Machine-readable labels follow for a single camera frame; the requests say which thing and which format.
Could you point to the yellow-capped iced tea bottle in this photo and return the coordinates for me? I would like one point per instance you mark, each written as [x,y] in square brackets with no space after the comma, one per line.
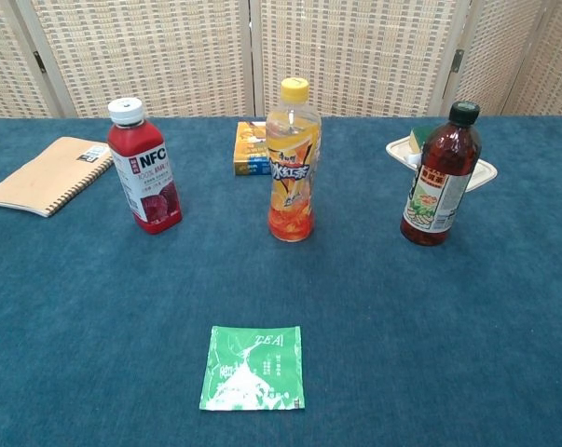
[292,200]

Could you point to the red NFC juice bottle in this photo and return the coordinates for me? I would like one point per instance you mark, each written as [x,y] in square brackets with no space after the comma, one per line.
[145,205]

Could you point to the blue tablecloth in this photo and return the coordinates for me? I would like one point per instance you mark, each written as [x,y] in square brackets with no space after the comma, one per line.
[280,288]

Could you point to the yellow and blue snack box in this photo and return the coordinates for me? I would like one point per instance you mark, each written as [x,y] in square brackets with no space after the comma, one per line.
[250,149]

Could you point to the white plastic tray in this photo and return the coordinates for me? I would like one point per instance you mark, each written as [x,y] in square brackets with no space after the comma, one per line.
[397,149]

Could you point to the green tea sachet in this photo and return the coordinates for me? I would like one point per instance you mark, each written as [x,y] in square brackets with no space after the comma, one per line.
[252,372]

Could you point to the green and yellow sponge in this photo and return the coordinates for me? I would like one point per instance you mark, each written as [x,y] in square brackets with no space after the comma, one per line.
[418,137]

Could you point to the dark brown black-capped tea bottle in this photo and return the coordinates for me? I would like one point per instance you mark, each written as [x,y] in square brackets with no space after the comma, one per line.
[443,153]

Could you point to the woven folding screen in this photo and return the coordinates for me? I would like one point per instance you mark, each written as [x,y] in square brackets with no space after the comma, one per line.
[145,56]

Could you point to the black screen hinge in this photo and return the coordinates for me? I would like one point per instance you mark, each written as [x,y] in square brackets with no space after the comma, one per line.
[39,61]
[457,60]

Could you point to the tan spiral notebook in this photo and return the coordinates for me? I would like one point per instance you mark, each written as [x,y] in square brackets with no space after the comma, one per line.
[29,181]

